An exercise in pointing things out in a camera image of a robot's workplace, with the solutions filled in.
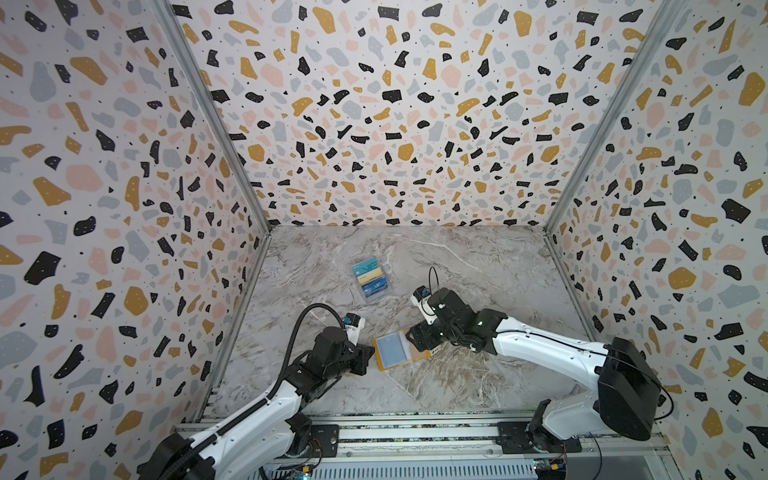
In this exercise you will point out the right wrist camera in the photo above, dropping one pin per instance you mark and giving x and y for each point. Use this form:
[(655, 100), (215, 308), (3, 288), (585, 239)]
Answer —
[(419, 298)]

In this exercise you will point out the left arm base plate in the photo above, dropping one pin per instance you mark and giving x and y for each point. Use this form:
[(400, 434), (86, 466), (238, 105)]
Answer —
[(315, 441)]

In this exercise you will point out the teal credit card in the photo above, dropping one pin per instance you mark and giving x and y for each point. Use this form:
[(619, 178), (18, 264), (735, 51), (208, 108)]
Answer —
[(364, 267)]

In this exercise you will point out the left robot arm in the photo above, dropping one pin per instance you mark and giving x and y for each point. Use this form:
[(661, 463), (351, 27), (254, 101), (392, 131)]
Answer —
[(269, 427)]

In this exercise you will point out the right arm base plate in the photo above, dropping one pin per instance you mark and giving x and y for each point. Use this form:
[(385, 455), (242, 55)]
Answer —
[(518, 438)]

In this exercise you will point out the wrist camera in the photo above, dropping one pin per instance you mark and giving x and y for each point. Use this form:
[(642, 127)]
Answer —
[(353, 325), (419, 298)]

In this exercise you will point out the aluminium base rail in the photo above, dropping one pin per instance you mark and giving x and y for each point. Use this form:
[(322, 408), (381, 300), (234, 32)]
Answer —
[(496, 435)]

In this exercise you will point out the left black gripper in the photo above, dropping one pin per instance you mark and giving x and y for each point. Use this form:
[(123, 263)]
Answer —
[(364, 352)]

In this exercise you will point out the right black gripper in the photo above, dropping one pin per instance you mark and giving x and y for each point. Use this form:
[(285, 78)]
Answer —
[(425, 333)]

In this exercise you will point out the white ventilation grille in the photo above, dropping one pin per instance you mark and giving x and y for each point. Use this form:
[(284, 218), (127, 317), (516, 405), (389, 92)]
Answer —
[(437, 469)]

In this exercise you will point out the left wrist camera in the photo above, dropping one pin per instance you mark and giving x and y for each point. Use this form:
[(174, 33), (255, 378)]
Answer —
[(353, 325)]

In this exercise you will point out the yellow card holder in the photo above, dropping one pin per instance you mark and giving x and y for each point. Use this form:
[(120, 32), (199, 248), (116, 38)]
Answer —
[(415, 354)]

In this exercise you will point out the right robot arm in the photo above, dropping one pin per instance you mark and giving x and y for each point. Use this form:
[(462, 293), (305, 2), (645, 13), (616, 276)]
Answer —
[(621, 392)]

